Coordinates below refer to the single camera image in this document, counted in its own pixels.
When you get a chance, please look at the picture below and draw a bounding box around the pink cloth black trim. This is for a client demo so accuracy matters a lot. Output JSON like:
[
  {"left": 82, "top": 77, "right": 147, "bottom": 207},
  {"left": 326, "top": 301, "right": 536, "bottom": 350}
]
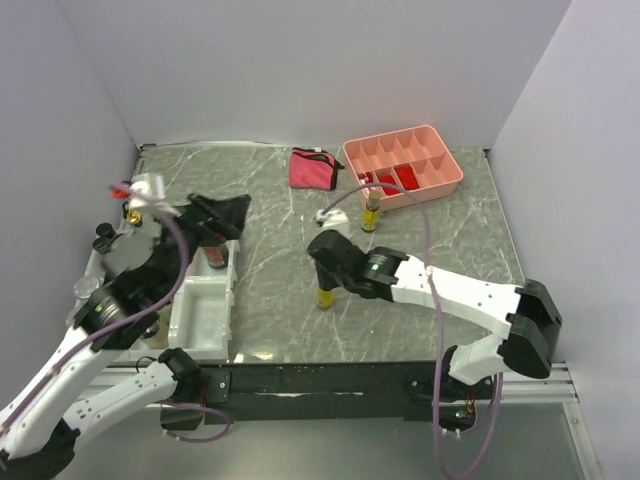
[{"left": 288, "top": 147, "right": 344, "bottom": 191}]

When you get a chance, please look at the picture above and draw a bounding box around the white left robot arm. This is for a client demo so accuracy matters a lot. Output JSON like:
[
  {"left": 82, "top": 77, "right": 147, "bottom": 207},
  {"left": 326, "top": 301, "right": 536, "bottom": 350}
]
[{"left": 1, "top": 194, "right": 251, "bottom": 479}]

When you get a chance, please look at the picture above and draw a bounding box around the small yellow label bottle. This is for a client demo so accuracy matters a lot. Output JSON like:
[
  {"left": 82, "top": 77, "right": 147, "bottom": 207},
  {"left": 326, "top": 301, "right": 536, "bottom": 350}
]
[{"left": 316, "top": 288, "right": 334, "bottom": 310}]

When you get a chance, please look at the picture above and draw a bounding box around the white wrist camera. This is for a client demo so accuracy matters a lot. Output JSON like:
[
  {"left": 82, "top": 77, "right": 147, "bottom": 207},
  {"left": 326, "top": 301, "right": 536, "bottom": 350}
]
[
  {"left": 110, "top": 173, "right": 166, "bottom": 209},
  {"left": 314, "top": 209, "right": 349, "bottom": 237}
]

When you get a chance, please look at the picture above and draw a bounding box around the yellow label sauce bottle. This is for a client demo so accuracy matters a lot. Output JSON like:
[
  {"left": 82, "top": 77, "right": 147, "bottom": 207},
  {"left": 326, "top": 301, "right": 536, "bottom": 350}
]
[{"left": 361, "top": 190, "right": 381, "bottom": 233}]

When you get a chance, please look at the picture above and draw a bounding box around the spice jar black lid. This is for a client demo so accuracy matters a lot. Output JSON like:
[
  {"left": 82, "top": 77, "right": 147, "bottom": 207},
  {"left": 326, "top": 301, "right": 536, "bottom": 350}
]
[{"left": 92, "top": 236, "right": 112, "bottom": 255}]

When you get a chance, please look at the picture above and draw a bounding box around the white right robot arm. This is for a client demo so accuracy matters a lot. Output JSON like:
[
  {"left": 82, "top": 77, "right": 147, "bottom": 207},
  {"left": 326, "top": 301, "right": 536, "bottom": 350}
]
[{"left": 307, "top": 230, "right": 562, "bottom": 401}]

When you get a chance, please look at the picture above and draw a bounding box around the glass oil bottle gold spout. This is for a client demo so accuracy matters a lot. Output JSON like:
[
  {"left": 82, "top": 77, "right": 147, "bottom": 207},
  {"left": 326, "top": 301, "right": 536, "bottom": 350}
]
[{"left": 124, "top": 206, "right": 143, "bottom": 228}]

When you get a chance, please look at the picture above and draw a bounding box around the pink plastic divided box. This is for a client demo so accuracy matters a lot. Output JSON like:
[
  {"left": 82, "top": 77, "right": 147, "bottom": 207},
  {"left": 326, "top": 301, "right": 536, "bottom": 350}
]
[{"left": 343, "top": 125, "right": 464, "bottom": 212}]

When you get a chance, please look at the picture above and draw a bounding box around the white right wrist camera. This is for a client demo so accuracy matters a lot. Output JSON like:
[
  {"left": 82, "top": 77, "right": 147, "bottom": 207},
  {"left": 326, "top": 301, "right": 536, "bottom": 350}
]
[{"left": 314, "top": 209, "right": 349, "bottom": 237}]

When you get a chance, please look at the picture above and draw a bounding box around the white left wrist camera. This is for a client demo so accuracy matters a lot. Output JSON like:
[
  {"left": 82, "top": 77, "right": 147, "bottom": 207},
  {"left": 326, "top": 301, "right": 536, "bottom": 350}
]
[{"left": 110, "top": 173, "right": 166, "bottom": 209}]

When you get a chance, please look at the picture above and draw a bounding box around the red cloth compartment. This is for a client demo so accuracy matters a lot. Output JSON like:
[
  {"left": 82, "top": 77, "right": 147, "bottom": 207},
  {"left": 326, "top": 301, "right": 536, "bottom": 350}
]
[
  {"left": 378, "top": 175, "right": 398, "bottom": 196},
  {"left": 394, "top": 164, "right": 420, "bottom": 191}
]

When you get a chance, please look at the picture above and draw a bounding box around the red cloth right compartment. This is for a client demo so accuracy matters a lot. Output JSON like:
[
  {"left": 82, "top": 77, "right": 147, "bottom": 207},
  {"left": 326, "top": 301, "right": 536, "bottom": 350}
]
[{"left": 394, "top": 164, "right": 420, "bottom": 191}]

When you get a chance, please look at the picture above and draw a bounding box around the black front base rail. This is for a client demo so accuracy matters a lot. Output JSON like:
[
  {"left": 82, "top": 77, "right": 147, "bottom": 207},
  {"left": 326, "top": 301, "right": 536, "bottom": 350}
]
[{"left": 190, "top": 360, "right": 435, "bottom": 422}]

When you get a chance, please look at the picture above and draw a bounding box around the red cloth middle compartment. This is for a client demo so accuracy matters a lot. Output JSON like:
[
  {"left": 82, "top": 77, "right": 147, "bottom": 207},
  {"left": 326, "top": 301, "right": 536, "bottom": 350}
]
[{"left": 378, "top": 175, "right": 398, "bottom": 196}]

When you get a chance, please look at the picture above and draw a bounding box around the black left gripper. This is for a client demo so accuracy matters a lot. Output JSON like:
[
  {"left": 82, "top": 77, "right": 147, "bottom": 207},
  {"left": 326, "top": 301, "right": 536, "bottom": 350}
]
[{"left": 147, "top": 191, "right": 250, "bottom": 302}]

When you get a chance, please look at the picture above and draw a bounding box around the shaker jar chrome black lid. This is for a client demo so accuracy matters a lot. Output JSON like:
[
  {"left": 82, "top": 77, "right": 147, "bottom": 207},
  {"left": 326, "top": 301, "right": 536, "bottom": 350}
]
[{"left": 142, "top": 316, "right": 168, "bottom": 349}]

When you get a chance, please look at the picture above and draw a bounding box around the red white striped cloth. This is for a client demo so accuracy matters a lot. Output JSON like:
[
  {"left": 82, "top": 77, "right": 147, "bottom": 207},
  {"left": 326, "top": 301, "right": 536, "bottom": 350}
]
[{"left": 357, "top": 172, "right": 375, "bottom": 186}]

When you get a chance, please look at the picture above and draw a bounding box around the clear jar silver lid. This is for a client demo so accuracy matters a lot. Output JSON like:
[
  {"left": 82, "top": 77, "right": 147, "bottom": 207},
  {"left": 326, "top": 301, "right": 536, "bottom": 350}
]
[{"left": 72, "top": 275, "right": 101, "bottom": 300}]

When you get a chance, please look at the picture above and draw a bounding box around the dark soy sauce bottle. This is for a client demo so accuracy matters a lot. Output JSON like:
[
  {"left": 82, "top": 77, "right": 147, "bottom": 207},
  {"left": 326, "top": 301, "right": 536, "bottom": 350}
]
[{"left": 202, "top": 244, "right": 229, "bottom": 270}]

